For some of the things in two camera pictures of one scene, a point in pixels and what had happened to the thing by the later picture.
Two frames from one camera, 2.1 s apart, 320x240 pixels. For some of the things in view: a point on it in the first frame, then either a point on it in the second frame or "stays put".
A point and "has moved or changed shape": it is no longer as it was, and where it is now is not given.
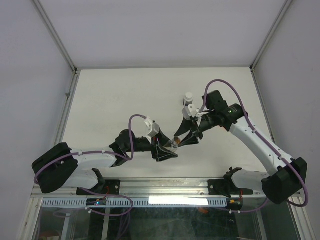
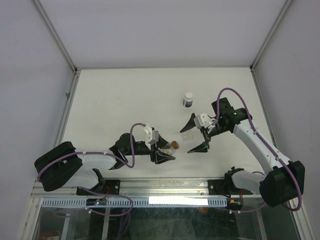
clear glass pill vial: (175, 142) has moved or changed shape
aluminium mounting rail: (159, 187) stays put
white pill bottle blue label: (188, 99) stays put
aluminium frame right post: (278, 20) stays put
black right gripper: (191, 138) → (202, 147)
